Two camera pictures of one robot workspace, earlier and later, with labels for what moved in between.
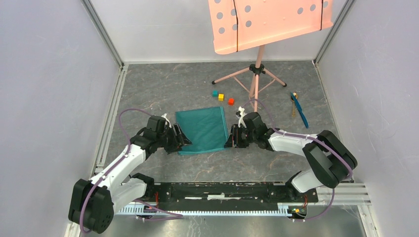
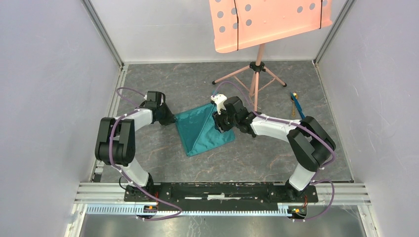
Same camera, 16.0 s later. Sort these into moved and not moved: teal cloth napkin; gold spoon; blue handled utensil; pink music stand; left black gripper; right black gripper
Moved: left black gripper; right black gripper
Not moved: pink music stand; blue handled utensil; gold spoon; teal cloth napkin
